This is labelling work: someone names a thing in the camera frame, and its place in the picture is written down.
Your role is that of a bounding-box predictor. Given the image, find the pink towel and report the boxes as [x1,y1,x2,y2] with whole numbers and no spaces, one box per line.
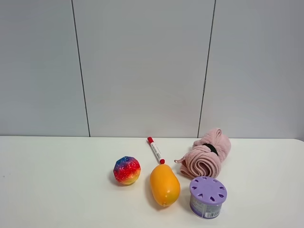
[174,128,231,179]

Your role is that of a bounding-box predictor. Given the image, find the red capped white marker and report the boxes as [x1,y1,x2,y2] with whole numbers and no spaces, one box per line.
[147,137,165,164]

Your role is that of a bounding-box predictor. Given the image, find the rainbow speckled ball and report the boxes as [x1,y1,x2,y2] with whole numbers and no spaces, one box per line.
[113,156,141,185]

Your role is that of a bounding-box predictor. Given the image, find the orange mango toy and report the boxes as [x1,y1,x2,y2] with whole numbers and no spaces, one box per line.
[150,164,181,207]

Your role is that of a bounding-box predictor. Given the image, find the purple lidded air freshener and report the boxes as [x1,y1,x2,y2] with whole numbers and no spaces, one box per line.
[190,176,228,219]

